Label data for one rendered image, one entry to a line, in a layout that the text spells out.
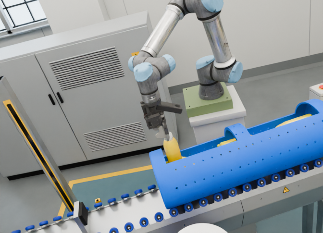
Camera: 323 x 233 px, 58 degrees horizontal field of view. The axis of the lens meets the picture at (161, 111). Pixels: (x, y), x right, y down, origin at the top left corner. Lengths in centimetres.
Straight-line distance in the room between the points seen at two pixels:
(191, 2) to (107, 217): 114
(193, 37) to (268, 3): 103
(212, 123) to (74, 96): 171
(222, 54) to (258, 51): 283
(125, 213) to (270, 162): 77
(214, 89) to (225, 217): 69
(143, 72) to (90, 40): 169
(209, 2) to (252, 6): 278
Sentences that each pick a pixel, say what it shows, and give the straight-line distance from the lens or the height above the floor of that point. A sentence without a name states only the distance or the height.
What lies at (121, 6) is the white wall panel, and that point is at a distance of 393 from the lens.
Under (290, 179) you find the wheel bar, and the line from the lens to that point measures 160.
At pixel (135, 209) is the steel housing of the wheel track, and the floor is 93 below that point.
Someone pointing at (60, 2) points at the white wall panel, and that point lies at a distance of 376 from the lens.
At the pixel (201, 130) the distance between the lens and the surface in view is 172.
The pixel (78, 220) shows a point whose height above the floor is 106.
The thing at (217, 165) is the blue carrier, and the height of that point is 118.
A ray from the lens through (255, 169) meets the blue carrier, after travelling 139.
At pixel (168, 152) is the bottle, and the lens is 132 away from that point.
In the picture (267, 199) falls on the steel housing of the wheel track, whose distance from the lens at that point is 159.
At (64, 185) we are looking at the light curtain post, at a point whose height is 100.
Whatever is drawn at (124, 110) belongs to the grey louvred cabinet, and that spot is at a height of 64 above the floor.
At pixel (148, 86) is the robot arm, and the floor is 160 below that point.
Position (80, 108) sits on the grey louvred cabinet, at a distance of 309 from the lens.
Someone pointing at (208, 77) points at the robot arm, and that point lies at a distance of 164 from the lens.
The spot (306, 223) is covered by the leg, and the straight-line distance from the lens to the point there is 227.
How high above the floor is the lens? 209
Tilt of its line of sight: 31 degrees down
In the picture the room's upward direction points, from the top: 16 degrees counter-clockwise
